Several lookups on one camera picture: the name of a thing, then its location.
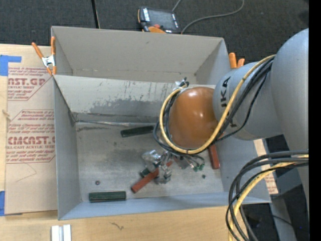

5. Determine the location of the brown cardboard board, red print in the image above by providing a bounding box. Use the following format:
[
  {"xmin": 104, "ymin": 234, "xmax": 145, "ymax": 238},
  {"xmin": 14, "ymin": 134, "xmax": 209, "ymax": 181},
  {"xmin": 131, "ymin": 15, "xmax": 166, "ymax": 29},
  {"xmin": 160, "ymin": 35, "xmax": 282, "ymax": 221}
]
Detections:
[{"xmin": 0, "ymin": 43, "xmax": 59, "ymax": 216}]

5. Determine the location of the grey metal bin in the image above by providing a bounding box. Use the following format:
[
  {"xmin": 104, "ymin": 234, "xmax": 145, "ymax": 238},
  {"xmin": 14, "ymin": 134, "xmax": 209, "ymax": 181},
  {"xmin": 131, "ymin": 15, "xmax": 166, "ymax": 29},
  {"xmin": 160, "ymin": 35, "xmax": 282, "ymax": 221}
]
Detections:
[{"xmin": 51, "ymin": 26, "xmax": 272, "ymax": 221}]

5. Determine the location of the red-brown flat block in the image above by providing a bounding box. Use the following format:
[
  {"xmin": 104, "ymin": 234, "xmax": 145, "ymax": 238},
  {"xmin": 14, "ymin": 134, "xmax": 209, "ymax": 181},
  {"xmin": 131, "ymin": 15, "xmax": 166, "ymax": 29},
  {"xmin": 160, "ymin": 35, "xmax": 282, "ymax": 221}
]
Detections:
[
  {"xmin": 130, "ymin": 160, "xmax": 174, "ymax": 194},
  {"xmin": 208, "ymin": 144, "xmax": 221, "ymax": 170}
]

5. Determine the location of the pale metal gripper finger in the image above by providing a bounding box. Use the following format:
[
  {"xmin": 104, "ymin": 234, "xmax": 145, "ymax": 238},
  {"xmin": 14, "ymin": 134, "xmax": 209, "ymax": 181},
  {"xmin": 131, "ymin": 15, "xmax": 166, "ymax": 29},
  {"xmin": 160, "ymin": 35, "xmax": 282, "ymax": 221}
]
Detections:
[
  {"xmin": 154, "ymin": 160, "xmax": 174, "ymax": 185},
  {"xmin": 141, "ymin": 149, "xmax": 163, "ymax": 172}
]

